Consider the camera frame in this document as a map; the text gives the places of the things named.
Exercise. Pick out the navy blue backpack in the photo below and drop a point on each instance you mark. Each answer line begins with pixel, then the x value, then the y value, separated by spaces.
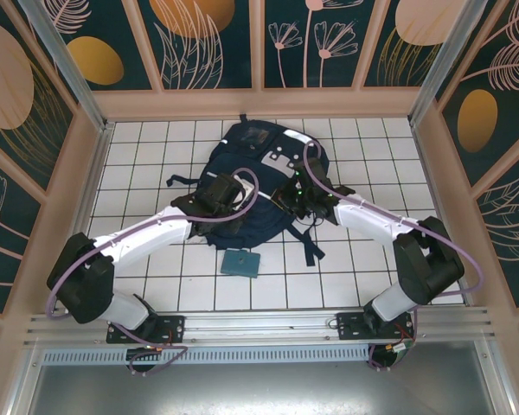
pixel 251 229

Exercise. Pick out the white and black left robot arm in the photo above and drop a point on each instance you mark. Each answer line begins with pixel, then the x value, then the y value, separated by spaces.
pixel 147 235

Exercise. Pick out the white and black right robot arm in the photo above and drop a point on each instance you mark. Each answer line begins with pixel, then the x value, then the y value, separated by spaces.
pixel 372 216

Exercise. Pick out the grey metal sheet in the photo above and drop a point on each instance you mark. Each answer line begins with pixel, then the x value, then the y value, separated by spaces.
pixel 259 389

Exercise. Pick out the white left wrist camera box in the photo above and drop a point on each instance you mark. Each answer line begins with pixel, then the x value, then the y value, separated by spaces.
pixel 247 188

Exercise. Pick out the aluminium mounting rail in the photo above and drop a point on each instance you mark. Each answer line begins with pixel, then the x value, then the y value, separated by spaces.
pixel 259 324

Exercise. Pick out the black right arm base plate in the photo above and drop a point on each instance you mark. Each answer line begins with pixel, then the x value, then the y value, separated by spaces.
pixel 350 326

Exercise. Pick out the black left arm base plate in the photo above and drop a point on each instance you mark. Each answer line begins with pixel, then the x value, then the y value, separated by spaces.
pixel 173 326

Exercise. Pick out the aluminium corner post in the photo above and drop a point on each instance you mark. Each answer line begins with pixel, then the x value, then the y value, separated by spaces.
pixel 441 56
pixel 69 69

